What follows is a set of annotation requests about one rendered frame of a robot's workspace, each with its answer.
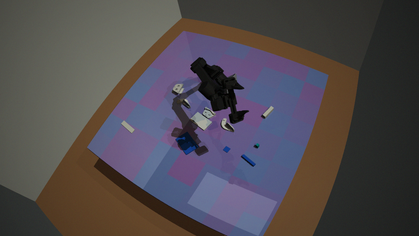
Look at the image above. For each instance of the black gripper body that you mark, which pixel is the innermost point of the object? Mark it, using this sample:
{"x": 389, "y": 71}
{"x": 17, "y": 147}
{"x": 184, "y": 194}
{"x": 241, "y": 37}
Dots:
{"x": 229, "y": 100}

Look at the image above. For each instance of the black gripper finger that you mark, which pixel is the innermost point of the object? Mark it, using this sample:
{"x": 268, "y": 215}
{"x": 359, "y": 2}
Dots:
{"x": 233, "y": 85}
{"x": 239, "y": 114}

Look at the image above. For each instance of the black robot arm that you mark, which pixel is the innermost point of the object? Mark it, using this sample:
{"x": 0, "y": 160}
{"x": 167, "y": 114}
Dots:
{"x": 208, "y": 88}

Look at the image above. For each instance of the blue flat bar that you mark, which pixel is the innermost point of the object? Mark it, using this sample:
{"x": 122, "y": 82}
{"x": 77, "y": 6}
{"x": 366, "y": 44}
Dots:
{"x": 248, "y": 160}

